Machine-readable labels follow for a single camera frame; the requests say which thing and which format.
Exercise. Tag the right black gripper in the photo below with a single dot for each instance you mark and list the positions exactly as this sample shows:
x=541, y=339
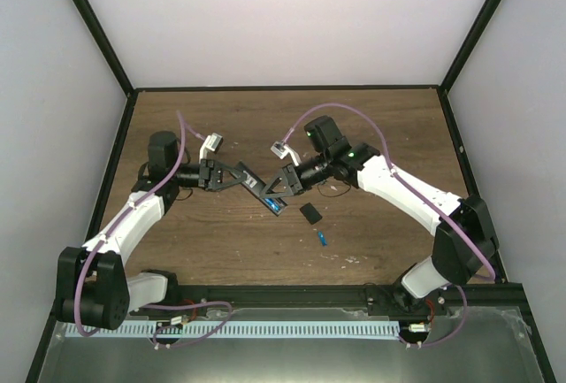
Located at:
x=291, y=180

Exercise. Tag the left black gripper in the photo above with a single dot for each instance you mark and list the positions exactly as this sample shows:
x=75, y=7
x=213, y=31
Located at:
x=211, y=175

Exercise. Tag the blue battery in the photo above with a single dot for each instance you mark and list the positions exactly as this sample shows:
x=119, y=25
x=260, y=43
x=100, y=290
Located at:
x=275, y=205
x=322, y=238

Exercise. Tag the black remote control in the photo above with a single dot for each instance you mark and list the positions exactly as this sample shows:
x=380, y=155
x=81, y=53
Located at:
x=254, y=184

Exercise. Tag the black battery cover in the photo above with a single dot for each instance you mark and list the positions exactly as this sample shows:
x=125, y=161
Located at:
x=310, y=213

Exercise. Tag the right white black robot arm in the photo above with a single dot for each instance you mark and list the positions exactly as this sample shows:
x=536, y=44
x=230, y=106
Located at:
x=462, y=229

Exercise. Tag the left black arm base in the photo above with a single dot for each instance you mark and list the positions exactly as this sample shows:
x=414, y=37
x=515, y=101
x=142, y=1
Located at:
x=153, y=294

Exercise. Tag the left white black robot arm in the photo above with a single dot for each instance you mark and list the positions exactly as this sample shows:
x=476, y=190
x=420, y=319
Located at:
x=92, y=289

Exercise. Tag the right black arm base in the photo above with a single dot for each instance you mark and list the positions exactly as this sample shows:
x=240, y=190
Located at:
x=394, y=300

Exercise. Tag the grey metal front plate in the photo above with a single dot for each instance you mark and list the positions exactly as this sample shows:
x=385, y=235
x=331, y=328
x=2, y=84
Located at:
x=479, y=344

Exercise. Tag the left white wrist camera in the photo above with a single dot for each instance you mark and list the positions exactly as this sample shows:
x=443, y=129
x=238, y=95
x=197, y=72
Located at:
x=211, y=145

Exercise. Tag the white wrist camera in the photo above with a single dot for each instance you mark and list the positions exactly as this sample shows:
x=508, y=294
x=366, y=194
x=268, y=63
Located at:
x=282, y=150
x=211, y=145

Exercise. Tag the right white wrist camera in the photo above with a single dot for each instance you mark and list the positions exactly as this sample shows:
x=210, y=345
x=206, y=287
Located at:
x=282, y=150

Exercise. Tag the light blue slotted cable duct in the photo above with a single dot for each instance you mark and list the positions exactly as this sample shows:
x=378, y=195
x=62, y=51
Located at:
x=357, y=330

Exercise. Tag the black aluminium frame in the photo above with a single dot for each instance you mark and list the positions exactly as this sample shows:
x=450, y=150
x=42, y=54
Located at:
x=503, y=294

